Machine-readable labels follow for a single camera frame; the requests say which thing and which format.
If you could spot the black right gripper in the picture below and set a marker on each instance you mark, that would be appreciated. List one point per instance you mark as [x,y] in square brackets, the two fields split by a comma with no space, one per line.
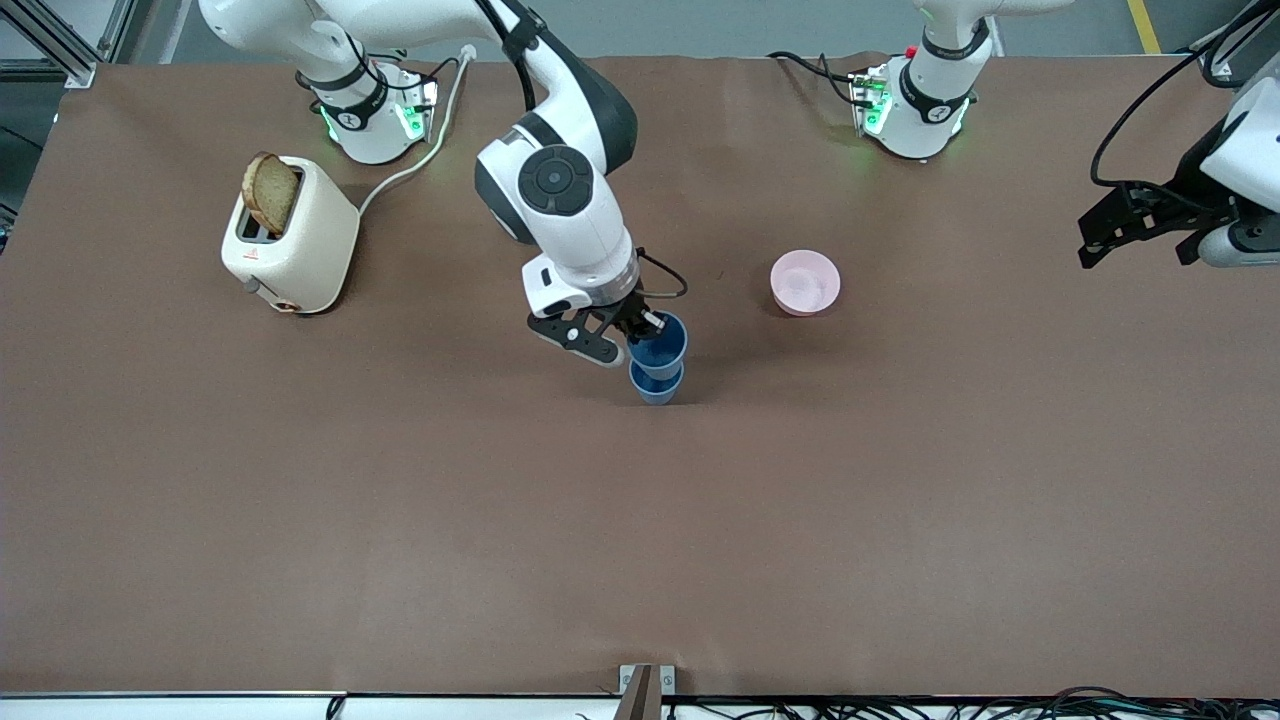
[629,312]

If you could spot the metal table edge bracket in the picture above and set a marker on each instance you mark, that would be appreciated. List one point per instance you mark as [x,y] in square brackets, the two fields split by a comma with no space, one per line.
[645,690]

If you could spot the cream white toaster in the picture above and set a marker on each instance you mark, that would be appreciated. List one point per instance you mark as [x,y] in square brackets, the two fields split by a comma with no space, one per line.
[300,250]

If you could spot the white table edge rail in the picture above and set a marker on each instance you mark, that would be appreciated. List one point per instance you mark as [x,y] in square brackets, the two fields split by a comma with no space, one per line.
[200,707]

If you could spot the aluminium frame profile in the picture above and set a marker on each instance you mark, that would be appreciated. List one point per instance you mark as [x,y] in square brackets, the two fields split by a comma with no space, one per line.
[60,45]

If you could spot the blue plastic cup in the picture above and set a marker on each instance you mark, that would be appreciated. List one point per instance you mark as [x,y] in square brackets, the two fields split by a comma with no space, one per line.
[660,354]
[656,390]

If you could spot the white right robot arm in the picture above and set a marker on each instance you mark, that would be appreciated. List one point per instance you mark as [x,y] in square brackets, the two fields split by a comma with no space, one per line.
[560,200]

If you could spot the brown table cover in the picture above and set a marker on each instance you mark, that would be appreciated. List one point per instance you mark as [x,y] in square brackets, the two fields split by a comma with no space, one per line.
[640,520]

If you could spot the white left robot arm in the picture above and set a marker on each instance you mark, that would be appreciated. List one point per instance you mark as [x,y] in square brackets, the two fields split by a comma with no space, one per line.
[930,110]

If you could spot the brown bread slice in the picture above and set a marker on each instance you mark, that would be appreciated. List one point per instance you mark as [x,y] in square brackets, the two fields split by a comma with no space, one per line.
[270,192]

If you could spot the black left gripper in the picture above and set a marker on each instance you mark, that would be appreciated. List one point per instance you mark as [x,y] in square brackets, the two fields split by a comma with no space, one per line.
[1188,183]

